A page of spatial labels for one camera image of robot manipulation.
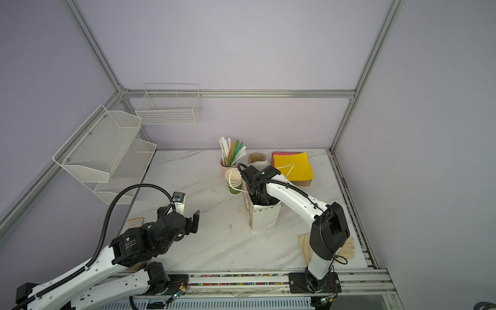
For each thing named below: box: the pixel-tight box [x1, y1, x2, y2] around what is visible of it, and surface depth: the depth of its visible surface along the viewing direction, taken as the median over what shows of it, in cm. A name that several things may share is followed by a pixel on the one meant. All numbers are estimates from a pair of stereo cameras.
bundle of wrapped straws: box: [218, 136, 247, 167], surface depth 102 cm
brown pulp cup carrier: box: [247, 152, 267, 164], surface depth 114 cm
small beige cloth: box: [127, 217, 145, 229], surface depth 91 cm
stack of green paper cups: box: [224, 167, 243, 196], surface depth 93 cm
